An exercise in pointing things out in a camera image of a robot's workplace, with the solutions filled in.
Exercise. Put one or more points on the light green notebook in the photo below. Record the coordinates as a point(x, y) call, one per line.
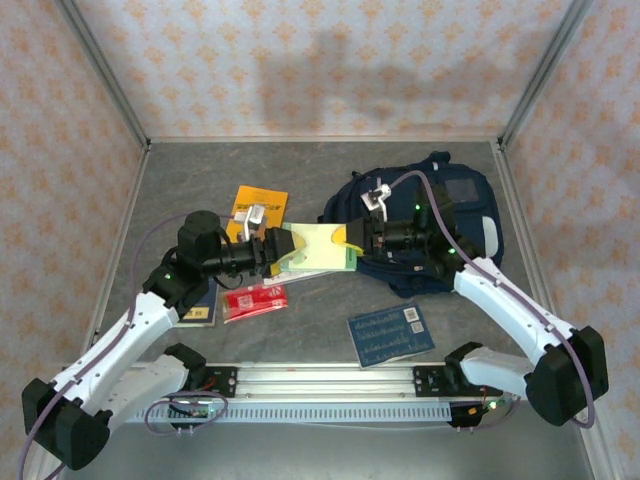
point(322, 247)

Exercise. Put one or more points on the navy blue backpack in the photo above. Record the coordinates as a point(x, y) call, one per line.
point(465, 220)

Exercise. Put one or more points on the navy book with yellow label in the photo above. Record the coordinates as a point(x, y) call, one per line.
point(202, 312)

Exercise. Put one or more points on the blue booklet with barcode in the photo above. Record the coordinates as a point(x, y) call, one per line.
point(390, 335)

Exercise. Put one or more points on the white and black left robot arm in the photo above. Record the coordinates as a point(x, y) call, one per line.
point(115, 345)

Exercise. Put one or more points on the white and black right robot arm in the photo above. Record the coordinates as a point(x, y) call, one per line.
point(510, 310)

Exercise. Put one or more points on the white packet with red print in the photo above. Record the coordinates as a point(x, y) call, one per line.
point(282, 280)

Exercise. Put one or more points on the orange book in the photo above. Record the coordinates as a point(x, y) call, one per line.
point(255, 200)

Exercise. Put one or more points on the small green circuit board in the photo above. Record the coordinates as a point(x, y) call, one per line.
point(492, 405)
point(198, 411)

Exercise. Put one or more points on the grey metal sheet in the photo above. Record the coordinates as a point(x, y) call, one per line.
point(325, 455)

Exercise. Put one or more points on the aluminium frame rail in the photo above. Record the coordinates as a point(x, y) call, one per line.
point(520, 225)
point(325, 139)
point(117, 250)

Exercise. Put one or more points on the aluminium mounting rail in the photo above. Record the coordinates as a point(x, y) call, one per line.
point(325, 382)

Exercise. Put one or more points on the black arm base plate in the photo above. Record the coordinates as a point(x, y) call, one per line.
point(430, 382)
point(222, 382)

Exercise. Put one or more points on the aluminium frame post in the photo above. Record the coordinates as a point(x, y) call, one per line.
point(540, 75)
point(105, 75)

